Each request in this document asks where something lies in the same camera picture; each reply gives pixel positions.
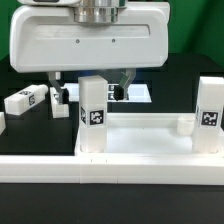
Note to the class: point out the white marker base plate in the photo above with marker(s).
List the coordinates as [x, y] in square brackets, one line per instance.
[137, 93]

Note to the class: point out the white desk tabletop tray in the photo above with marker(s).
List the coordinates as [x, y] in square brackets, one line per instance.
[151, 135]

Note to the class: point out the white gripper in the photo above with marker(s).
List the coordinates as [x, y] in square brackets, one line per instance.
[48, 38]

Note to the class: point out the white front fence bar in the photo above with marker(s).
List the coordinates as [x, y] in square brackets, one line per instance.
[71, 169]

